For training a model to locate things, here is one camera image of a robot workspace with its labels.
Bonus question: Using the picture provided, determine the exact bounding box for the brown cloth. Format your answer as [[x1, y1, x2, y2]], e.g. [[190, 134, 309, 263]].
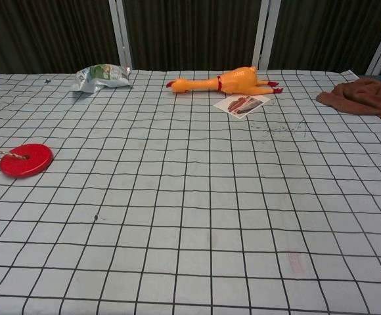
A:
[[315, 77, 381, 121]]

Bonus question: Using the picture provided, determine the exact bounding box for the printed picture card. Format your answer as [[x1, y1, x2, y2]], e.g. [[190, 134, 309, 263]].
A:
[[213, 94, 271, 119]]

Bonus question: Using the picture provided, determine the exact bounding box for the crumpled silver snack bag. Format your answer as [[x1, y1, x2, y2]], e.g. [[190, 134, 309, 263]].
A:
[[70, 64, 134, 94]]

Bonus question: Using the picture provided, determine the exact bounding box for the red disc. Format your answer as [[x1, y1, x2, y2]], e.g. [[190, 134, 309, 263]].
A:
[[0, 143, 54, 179]]

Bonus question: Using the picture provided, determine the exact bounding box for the white grid tablecloth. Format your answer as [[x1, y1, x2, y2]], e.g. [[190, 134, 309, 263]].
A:
[[0, 68, 381, 315]]

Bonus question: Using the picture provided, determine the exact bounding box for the braided beige rope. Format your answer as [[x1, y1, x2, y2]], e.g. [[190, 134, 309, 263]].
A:
[[0, 145, 31, 163]]

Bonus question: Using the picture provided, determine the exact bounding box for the yellow rubber chicken toy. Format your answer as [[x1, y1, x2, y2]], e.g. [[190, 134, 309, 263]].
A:
[[166, 66, 284, 96]]

